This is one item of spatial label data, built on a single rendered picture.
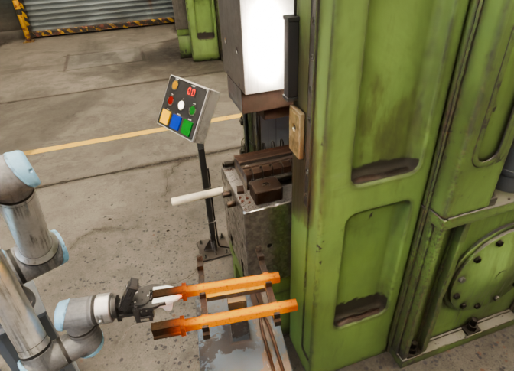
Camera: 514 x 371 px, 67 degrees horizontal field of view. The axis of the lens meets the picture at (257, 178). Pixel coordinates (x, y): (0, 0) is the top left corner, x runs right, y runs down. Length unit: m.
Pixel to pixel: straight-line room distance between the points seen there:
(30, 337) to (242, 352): 0.65
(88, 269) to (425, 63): 2.34
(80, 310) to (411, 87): 1.23
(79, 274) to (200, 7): 4.70
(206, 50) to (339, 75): 5.55
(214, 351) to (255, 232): 0.49
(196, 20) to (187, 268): 4.64
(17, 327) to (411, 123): 1.37
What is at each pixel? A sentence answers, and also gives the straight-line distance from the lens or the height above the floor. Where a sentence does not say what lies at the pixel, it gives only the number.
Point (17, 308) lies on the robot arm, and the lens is 1.34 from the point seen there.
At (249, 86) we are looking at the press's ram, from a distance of 1.41.
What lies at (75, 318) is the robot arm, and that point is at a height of 0.92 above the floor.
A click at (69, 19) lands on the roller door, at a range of 9.61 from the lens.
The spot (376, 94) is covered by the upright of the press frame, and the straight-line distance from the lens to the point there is 1.29.
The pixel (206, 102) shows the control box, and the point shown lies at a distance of 1.98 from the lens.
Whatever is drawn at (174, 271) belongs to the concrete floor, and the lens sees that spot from 2.65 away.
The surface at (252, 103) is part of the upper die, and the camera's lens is 1.49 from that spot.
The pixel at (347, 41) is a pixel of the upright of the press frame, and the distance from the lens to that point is 1.11.
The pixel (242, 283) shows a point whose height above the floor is 0.93.
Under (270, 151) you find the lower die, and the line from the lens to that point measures 1.79.
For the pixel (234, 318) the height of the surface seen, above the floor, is 0.92.
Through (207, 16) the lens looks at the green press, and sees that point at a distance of 6.55.
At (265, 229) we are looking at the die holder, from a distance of 1.64.
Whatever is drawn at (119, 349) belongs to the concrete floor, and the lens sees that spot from 2.38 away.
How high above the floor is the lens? 1.88
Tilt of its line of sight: 34 degrees down
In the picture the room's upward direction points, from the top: 3 degrees counter-clockwise
